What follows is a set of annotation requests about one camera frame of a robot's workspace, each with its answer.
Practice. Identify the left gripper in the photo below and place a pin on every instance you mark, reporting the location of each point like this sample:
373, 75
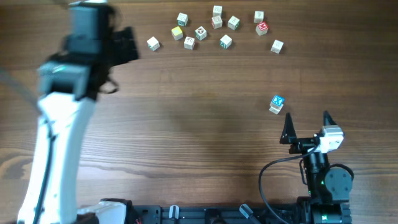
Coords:
135, 53

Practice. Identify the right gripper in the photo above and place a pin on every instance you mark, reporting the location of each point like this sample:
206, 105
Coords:
288, 137

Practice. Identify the red-edged plain wooden block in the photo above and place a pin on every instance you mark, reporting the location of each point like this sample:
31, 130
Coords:
274, 110

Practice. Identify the blue X wooden block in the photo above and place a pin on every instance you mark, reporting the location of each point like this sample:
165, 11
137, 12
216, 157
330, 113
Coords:
277, 102

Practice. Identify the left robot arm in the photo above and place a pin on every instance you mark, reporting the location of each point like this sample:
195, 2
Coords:
69, 84

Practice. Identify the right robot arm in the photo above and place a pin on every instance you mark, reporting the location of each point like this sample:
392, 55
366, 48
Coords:
329, 185

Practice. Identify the green-edged far left block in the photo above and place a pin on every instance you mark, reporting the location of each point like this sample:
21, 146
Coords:
153, 43

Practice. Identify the green-edged block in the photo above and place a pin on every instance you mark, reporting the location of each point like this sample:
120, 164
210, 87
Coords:
233, 23
153, 43
182, 19

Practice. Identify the yellow top wooden block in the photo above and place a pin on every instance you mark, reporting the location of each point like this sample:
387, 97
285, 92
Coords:
177, 33

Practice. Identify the green-edged upper left block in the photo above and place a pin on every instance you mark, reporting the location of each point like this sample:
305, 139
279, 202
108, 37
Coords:
182, 19

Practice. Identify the plain block beside yellow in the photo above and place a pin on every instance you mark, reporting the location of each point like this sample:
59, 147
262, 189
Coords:
189, 43

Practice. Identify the green picture wooden block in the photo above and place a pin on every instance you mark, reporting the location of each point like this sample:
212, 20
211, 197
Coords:
200, 33

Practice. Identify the red-edged centre block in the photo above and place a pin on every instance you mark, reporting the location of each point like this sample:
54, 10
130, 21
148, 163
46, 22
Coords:
216, 22

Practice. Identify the green A wooden block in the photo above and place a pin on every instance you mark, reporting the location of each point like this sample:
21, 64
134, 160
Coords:
225, 41

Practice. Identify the red M wooden block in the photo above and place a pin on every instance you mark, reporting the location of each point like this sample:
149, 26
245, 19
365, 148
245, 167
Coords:
262, 28

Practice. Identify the green-edged centre right block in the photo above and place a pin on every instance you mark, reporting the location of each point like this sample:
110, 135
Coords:
233, 23

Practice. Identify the plain block above M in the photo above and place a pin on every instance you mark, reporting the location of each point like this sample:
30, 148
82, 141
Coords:
258, 17

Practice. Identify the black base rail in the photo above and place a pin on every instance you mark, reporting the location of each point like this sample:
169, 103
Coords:
283, 213

